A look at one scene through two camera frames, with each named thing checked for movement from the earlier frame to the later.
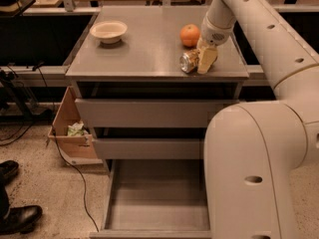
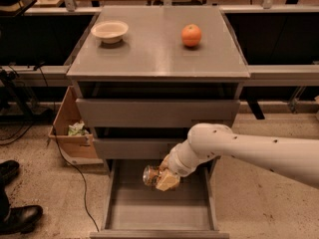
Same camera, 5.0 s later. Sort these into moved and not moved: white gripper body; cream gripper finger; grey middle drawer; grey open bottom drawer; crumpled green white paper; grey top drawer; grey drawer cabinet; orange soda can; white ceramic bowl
Moved: orange soda can; white gripper body; cream gripper finger
Not moved: crumpled green white paper; grey drawer cabinet; grey middle drawer; grey top drawer; grey open bottom drawer; white ceramic bowl
